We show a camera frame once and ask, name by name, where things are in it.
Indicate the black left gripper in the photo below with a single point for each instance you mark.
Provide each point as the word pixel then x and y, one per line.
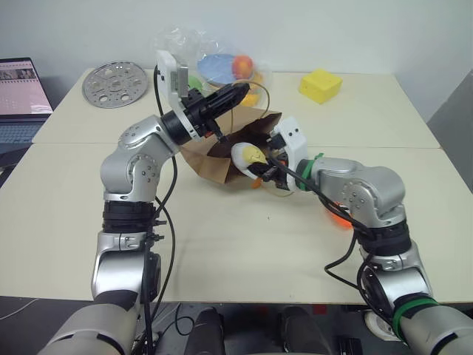
pixel 199 109

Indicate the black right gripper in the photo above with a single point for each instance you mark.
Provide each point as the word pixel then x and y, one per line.
pixel 282 174

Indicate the white and yellow plush toy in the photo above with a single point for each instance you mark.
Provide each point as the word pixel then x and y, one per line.
pixel 248 153

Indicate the brown paper bag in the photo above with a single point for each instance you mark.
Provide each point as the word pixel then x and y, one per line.
pixel 210 162

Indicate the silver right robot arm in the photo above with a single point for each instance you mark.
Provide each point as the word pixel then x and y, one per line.
pixel 369 185

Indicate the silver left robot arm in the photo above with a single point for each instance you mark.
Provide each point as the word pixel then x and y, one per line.
pixel 125 162

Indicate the green plush toy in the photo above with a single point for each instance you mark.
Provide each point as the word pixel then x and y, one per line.
pixel 194 81

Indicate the clear plastic bag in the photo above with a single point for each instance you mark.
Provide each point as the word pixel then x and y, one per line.
pixel 192 44

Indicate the yellow cheese plush toy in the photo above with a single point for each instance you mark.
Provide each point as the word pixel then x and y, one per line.
pixel 319 86

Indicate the perforated round metal plate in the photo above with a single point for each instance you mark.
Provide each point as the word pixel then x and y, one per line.
pixel 114 85

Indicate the dark rounded shape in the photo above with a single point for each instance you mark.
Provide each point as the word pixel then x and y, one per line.
pixel 207 331

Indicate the white round wheel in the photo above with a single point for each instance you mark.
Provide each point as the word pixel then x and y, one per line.
pixel 378 325

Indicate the open laptop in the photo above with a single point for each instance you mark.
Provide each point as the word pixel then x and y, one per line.
pixel 20 92

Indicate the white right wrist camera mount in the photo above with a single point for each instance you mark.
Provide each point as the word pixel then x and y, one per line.
pixel 293 142

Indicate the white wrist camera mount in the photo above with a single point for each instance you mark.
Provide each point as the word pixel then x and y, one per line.
pixel 167 79
pixel 293 142

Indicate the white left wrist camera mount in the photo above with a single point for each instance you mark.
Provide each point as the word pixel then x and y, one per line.
pixel 167 79

